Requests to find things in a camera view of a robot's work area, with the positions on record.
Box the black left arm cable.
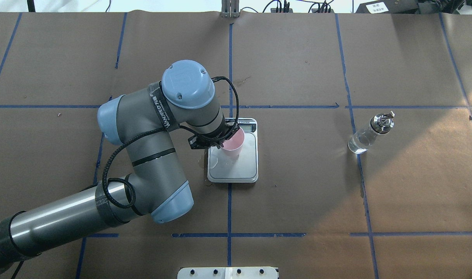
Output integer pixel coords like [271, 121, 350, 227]
[101, 76, 241, 216]

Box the aluminium frame post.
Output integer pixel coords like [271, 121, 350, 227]
[221, 0, 240, 18]

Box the dark box with white label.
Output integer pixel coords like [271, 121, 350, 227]
[355, 0, 419, 14]

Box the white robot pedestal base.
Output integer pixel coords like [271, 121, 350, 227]
[177, 266, 280, 279]

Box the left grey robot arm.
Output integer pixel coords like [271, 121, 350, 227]
[0, 60, 239, 275]

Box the clear glass sauce bottle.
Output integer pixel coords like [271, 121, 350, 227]
[348, 111, 395, 154]

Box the silver digital kitchen scale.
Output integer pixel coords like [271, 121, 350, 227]
[207, 118, 259, 183]

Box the pink plastic cup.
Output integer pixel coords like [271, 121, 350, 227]
[221, 128, 245, 159]

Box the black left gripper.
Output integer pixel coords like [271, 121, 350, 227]
[188, 123, 240, 150]

